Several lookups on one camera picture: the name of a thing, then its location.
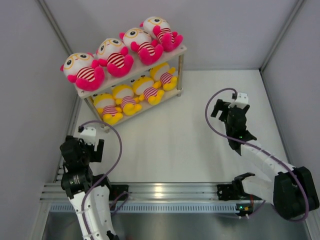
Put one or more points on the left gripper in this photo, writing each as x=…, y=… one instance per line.
x=95, y=155

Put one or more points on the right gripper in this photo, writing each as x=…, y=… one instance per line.
x=221, y=106

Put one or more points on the yellow plush striped shirt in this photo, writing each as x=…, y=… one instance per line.
x=125, y=97

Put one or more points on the yellow plush with black eyes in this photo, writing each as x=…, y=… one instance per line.
x=147, y=90

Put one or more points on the pink plush with yellow glasses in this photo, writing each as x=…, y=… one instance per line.
x=149, y=51

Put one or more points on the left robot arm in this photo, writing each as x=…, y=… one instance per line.
x=93, y=216

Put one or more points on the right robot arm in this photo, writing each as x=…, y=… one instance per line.
x=291, y=190

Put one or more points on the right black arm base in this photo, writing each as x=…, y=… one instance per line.
x=231, y=192

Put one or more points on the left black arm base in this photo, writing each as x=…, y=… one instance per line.
x=118, y=191

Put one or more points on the yellow plush lower shelf left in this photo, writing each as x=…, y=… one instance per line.
x=107, y=108

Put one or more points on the yellow plush shelf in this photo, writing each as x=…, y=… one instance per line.
x=164, y=75
x=107, y=108

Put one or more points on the white two-tier shelf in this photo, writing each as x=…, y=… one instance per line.
x=138, y=69

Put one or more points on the pink plush on shelf top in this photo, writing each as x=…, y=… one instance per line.
x=83, y=70

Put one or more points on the yellow plush lower shelf right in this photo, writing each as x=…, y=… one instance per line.
x=164, y=75

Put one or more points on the small black connector board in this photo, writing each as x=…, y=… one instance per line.
x=244, y=210

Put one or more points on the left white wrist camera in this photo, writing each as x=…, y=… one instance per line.
x=89, y=135

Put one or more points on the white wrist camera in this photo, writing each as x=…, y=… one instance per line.
x=240, y=100
x=89, y=135

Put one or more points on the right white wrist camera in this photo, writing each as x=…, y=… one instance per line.
x=240, y=100

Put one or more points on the aluminium front rail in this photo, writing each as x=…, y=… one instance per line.
x=148, y=192

